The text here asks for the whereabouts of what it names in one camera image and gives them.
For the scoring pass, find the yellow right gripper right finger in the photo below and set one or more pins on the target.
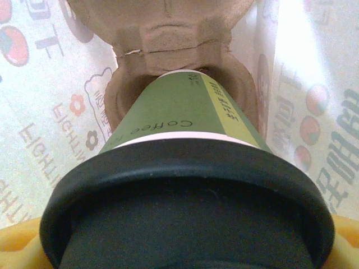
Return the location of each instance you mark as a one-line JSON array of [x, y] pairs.
[[346, 246]]

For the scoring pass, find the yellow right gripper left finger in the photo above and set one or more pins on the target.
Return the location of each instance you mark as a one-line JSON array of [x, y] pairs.
[[19, 246]]

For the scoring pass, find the white printed paper bag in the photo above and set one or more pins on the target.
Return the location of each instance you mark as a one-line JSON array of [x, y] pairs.
[[42, 112]]

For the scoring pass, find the black plastic cup lid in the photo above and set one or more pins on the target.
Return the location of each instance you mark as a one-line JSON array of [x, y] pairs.
[[185, 213]]

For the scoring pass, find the green paper coffee cup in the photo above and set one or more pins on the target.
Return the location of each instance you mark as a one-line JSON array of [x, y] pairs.
[[179, 112]]

